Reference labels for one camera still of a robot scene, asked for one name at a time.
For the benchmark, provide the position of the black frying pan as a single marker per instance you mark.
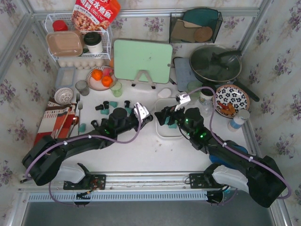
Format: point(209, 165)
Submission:
point(219, 65)

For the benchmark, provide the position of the white cup black lid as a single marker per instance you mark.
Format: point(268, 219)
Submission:
point(205, 95)

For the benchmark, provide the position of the small green glass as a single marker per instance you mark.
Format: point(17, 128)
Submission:
point(116, 88)

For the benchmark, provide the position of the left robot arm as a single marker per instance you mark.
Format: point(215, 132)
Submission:
point(44, 160)

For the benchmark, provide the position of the copper spoon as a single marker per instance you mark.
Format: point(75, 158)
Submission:
point(75, 121)

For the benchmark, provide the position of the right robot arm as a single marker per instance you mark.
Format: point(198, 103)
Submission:
point(265, 182)

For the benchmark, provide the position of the small clear glass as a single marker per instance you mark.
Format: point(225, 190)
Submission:
point(207, 109)

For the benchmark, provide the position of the striped red placemat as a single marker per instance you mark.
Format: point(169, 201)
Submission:
point(56, 121)

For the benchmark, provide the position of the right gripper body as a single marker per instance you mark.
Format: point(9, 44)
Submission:
point(169, 114)

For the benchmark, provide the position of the round cork coaster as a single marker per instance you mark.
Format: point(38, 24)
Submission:
point(203, 34)

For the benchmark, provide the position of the orange tangerine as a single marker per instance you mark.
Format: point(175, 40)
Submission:
point(97, 74)
point(106, 81)

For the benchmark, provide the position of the green cutting board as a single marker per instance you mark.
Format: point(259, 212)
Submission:
point(132, 56)

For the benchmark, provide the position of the orange toy food piece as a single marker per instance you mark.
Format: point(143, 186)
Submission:
point(231, 108)

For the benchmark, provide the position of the white round strainer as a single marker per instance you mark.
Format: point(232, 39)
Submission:
point(63, 96)

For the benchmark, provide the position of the coffee cup on rack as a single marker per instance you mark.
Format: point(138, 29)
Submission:
point(93, 41)

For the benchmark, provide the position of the grey blue board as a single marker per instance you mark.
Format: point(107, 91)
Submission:
point(184, 73)

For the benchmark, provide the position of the floral patterned plate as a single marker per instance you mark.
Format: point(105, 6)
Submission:
point(231, 94)

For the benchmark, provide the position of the plate with fruit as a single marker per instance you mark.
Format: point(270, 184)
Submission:
point(97, 85)

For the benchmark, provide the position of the green plastic tumbler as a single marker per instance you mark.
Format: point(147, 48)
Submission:
point(192, 86)

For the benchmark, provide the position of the white plastic scoop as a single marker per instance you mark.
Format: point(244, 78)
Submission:
point(164, 93)

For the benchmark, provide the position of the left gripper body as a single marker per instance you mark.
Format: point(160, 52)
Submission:
point(146, 118)

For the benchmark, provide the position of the orange tangerine right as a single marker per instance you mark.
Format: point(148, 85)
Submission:
point(106, 81)

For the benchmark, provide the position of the black mesh organizer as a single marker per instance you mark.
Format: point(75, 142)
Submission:
point(183, 27)

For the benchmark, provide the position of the orange tangerine left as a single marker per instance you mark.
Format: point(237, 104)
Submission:
point(97, 74)

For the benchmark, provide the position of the blue cloth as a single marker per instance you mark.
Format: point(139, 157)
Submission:
point(227, 158)

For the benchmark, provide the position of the grey glass cup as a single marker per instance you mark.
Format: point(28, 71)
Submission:
point(82, 87)

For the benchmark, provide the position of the clear blue-rim container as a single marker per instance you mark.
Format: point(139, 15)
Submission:
point(65, 77)

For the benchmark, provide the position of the egg carton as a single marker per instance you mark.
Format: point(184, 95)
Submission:
point(82, 64)

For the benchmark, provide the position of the white bottle blue label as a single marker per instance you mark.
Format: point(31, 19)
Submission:
point(238, 120)

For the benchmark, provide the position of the white storage basket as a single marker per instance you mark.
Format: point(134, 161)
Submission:
point(163, 131)

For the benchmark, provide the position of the black coffee capsule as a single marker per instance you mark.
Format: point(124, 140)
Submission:
point(99, 107)
point(104, 121)
point(94, 123)
point(127, 104)
point(106, 104)

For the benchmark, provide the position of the red toy sausage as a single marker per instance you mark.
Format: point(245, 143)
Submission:
point(223, 106)

